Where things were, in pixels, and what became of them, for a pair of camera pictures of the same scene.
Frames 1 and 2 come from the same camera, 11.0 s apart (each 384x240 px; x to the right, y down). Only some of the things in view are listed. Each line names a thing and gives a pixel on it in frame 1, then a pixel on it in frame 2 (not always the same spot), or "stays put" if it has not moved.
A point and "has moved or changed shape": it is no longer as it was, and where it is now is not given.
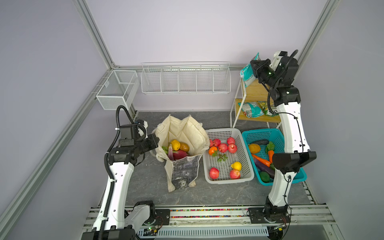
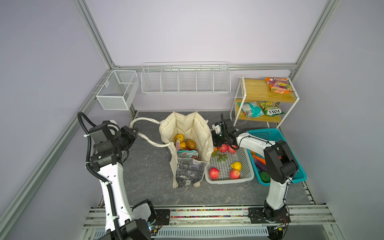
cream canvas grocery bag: (181, 173) has moved or changed shape
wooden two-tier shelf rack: (251, 104) stays put
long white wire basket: (186, 78) stays put
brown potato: (184, 146) -> (190, 144)
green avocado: (264, 176) stays put
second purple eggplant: (262, 167) stays put
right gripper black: (265, 67) -> (215, 144)
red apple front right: (234, 174) stays put
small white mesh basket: (121, 88) stays put
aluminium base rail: (231, 223) stays put
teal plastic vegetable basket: (262, 145) stays put
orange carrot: (264, 161) stays put
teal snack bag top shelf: (248, 72) -> (189, 154)
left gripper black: (153, 140) -> (132, 136)
